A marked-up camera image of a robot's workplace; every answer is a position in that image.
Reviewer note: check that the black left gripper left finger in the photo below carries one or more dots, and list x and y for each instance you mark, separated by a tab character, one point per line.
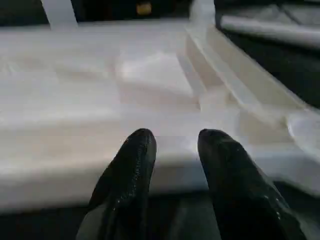
125	187

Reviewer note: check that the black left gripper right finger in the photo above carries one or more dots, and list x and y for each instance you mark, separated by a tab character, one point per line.
237	187

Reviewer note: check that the white plastic table top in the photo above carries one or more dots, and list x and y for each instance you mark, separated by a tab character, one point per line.
100	100

